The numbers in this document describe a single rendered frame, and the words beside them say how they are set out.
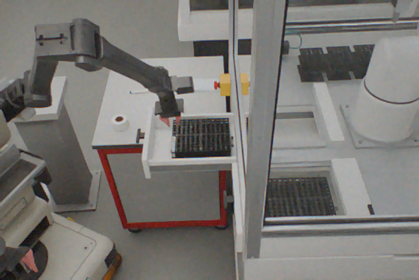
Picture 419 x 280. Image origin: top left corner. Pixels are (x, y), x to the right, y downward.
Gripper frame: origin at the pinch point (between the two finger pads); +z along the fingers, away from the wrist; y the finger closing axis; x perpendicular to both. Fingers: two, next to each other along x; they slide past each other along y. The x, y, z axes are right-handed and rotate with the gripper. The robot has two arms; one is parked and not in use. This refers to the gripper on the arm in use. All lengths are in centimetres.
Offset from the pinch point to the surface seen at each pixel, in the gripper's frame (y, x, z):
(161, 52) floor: -34, 193, 99
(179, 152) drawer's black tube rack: 1.0, -6.5, 8.4
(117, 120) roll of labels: -28.9, 25.0, 18.5
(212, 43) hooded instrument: 15, 84, 24
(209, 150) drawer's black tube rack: 11.8, -6.7, 9.1
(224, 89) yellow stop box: 19.5, 31.2, 12.6
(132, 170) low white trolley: -26.9, 13.7, 39.7
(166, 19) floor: -31, 246, 100
